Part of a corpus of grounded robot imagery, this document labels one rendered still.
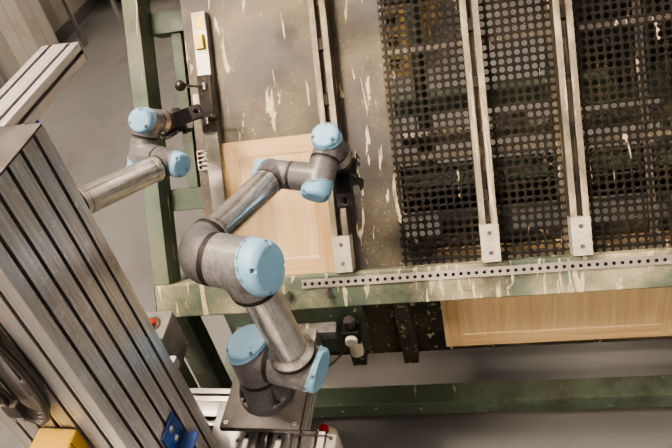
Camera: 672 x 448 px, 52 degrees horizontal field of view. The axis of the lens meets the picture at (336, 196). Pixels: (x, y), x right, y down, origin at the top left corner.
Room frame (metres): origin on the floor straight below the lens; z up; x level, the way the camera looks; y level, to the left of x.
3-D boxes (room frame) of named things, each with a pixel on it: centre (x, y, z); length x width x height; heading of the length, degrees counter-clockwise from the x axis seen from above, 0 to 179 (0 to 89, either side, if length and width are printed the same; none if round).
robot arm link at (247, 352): (1.18, 0.30, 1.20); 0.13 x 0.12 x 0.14; 59
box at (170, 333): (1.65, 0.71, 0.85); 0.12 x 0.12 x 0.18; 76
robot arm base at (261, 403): (1.18, 0.31, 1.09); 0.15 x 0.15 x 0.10
